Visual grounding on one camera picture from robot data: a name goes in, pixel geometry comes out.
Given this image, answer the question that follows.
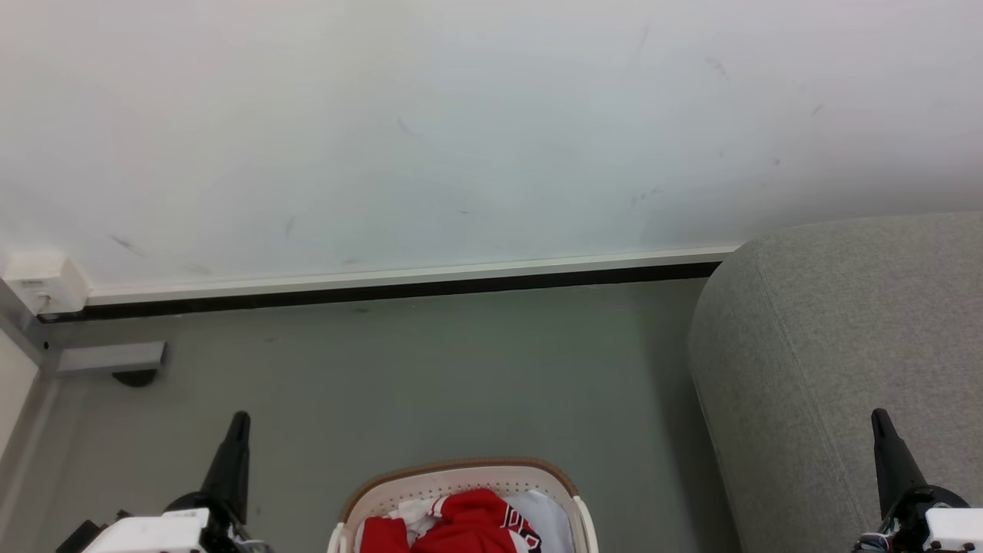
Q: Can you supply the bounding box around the white wall socket box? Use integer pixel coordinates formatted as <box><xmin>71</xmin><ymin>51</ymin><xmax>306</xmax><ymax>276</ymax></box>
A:
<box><xmin>3</xmin><ymin>253</ymin><xmax>91</xmax><ymax>316</ymax></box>

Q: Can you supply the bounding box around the grey fabric sofa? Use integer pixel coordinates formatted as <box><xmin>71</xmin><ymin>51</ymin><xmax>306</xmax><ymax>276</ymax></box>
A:
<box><xmin>687</xmin><ymin>212</ymin><xmax>983</xmax><ymax>553</ymax></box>

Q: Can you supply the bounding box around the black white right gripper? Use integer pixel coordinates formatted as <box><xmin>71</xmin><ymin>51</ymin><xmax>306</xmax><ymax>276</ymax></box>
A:
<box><xmin>854</xmin><ymin>408</ymin><xmax>983</xmax><ymax>553</ymax></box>

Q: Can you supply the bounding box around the white black wall baseboard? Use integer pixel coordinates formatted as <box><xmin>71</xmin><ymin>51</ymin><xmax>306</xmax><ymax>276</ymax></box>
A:
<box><xmin>37</xmin><ymin>246</ymin><xmax>744</xmax><ymax>324</ymax></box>

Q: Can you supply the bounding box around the white garment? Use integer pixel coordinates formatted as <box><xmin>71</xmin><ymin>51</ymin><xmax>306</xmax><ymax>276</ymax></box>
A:
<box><xmin>388</xmin><ymin>490</ymin><xmax>575</xmax><ymax>553</ymax></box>

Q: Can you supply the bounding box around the red basketball jersey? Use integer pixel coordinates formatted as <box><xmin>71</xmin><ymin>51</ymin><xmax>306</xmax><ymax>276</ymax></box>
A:
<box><xmin>413</xmin><ymin>488</ymin><xmax>544</xmax><ymax>553</ymax></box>

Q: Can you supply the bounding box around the grey metal floor bracket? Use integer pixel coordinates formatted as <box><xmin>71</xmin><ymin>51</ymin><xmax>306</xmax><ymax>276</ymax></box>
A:
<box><xmin>56</xmin><ymin>341</ymin><xmax>167</xmax><ymax>378</ymax></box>

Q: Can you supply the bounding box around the grey metal door frame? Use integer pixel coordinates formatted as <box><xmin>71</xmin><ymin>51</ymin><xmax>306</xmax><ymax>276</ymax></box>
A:
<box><xmin>0</xmin><ymin>278</ymin><xmax>61</xmax><ymax>481</ymax></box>

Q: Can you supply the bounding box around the white perforated laundry basket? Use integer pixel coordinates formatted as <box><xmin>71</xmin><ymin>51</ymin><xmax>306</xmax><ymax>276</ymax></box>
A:
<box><xmin>328</xmin><ymin>459</ymin><xmax>599</xmax><ymax>553</ymax></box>

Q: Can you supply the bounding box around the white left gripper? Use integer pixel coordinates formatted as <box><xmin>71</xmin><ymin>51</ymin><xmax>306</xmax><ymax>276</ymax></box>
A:
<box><xmin>80</xmin><ymin>411</ymin><xmax>271</xmax><ymax>553</ymax></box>

